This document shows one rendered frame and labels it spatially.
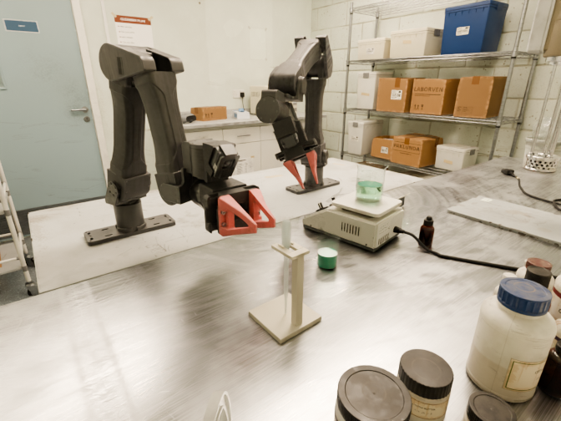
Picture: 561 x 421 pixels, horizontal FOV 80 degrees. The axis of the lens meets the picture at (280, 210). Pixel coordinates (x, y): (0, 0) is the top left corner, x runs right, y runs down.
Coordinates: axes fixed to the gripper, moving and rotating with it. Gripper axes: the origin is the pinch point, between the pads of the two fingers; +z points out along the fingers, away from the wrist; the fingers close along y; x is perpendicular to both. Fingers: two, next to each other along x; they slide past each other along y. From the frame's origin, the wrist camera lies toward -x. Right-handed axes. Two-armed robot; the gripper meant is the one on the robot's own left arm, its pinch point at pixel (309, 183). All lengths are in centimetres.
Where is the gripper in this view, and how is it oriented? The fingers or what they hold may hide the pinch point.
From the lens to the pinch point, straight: 81.7
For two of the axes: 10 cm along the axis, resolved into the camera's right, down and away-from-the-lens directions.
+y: 9.2, -3.4, -2.0
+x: 1.9, -0.6, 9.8
